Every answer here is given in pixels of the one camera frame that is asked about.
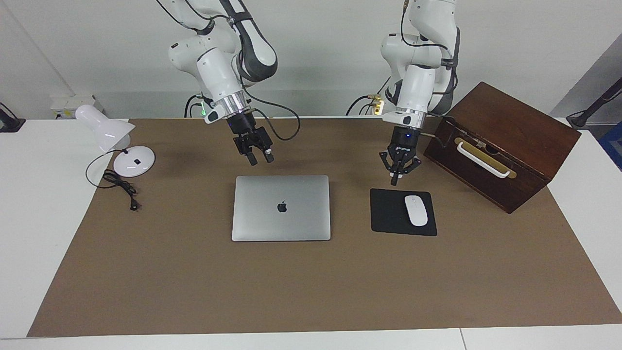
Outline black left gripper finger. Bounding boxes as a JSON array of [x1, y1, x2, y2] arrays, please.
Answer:
[[379, 151, 400, 186], [397, 155, 422, 183]]

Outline silver Apple laptop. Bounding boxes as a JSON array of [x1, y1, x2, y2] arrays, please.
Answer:
[[231, 175, 331, 242]]

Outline black mouse pad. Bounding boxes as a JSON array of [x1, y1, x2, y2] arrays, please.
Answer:
[[370, 188, 438, 237]]

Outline white computer mouse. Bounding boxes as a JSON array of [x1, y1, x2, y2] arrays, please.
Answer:
[[404, 195, 429, 227]]

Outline dark wooden box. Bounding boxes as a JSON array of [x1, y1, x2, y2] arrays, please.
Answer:
[[423, 81, 582, 214]]

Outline brown table mat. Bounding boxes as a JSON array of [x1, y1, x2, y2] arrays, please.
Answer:
[[27, 117, 622, 337]]

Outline white desk lamp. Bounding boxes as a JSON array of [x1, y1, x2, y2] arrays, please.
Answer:
[[75, 105, 156, 178]]

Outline white power strip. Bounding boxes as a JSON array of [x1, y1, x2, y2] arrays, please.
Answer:
[[50, 94, 105, 119]]

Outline black tripod stand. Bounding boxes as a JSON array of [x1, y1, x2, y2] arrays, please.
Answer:
[[566, 77, 622, 129]]

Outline blue crate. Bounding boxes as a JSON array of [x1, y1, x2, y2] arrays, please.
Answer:
[[599, 122, 622, 172]]

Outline black stand foot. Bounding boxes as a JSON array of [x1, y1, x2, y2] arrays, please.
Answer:
[[0, 102, 26, 133]]

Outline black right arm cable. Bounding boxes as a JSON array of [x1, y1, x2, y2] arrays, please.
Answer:
[[241, 87, 301, 141]]

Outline black cable with gold connectors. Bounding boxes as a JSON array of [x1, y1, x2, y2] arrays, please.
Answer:
[[346, 78, 394, 116]]

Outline gold box handle plate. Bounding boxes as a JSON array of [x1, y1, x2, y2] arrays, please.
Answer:
[[454, 137, 518, 179]]

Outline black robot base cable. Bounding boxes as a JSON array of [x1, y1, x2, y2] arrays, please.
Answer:
[[184, 95, 205, 119]]

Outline white box handle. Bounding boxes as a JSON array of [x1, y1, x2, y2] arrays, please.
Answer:
[[457, 141, 512, 178]]

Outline black lamp power cable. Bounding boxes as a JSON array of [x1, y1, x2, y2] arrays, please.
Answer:
[[86, 150, 141, 211]]

